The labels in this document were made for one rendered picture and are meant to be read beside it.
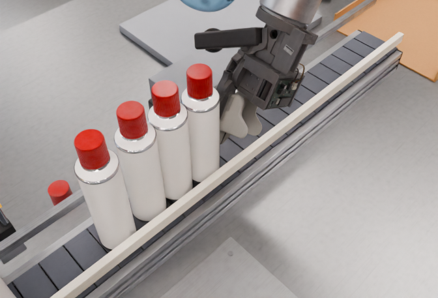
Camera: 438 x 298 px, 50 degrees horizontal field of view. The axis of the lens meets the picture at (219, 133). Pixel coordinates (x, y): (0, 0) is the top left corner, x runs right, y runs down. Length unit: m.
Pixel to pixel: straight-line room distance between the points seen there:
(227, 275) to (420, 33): 0.75
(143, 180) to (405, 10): 0.83
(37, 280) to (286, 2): 0.48
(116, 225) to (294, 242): 0.27
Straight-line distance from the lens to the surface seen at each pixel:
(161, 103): 0.56
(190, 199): 0.67
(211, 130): 0.63
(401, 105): 0.98
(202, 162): 0.68
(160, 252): 0.68
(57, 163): 0.86
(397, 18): 1.21
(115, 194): 0.57
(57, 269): 0.69
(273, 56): 0.64
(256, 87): 0.64
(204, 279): 0.64
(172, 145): 0.60
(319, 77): 0.91
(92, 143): 0.52
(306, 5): 0.61
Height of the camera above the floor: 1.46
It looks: 48 degrees down
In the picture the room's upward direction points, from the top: straight up
